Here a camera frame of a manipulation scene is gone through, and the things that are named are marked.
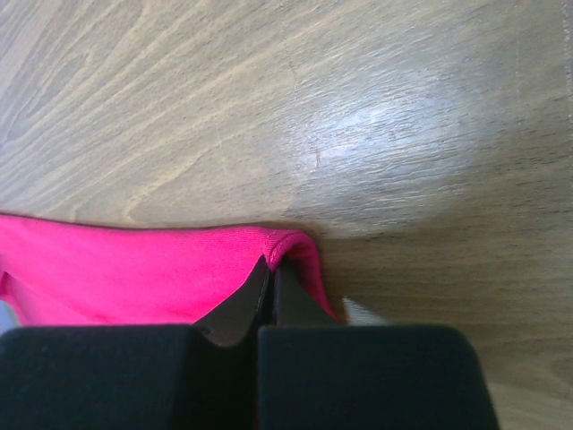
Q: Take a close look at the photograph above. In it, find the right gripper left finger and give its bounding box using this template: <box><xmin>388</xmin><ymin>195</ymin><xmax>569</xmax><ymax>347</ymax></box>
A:
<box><xmin>1</xmin><ymin>259</ymin><xmax>270</xmax><ymax>429</ymax></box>

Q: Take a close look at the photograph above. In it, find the red t shirt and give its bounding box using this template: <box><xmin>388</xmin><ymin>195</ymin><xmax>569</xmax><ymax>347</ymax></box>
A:
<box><xmin>1</xmin><ymin>215</ymin><xmax>330</xmax><ymax>326</ymax></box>

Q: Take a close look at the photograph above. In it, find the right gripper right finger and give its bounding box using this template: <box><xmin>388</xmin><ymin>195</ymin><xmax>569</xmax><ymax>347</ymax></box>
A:
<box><xmin>258</xmin><ymin>263</ymin><xmax>499</xmax><ymax>429</ymax></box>

